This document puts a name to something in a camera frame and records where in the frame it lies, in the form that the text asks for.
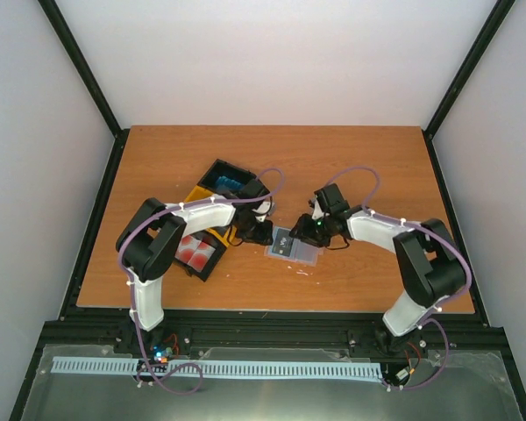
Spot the three-compartment card bin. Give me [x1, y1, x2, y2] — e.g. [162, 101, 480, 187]
[174, 160, 273, 282]

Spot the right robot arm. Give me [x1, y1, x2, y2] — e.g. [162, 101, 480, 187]
[289, 183, 473, 337]

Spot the pink leather card holder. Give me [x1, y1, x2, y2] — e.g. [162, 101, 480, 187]
[265, 226, 323, 266]

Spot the right black frame post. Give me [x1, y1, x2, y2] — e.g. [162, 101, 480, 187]
[423, 0, 517, 137]

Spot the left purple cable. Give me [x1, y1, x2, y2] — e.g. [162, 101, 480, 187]
[117, 168, 286, 365]

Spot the black aluminium rail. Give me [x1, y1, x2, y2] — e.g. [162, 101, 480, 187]
[37, 309, 509, 361]

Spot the black VIP card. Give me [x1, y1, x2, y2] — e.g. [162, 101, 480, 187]
[267, 226, 299, 261]

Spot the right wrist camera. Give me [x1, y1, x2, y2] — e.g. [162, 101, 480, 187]
[309, 198, 327, 221]

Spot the red and white card stack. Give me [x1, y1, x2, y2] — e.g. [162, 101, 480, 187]
[175, 236, 216, 272]

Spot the light blue cable duct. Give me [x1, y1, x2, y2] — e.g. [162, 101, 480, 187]
[50, 356, 382, 382]

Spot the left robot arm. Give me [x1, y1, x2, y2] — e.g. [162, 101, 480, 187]
[116, 179, 274, 353]

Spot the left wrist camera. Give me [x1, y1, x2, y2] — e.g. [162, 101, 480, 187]
[252, 201, 275, 223]

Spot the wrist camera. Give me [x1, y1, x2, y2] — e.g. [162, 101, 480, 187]
[309, 198, 327, 221]
[252, 201, 275, 223]

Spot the left black frame post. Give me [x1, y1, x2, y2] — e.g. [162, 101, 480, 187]
[38, 0, 132, 141]

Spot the black frame post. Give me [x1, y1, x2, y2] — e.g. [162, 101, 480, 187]
[423, 0, 517, 137]
[38, 0, 132, 141]

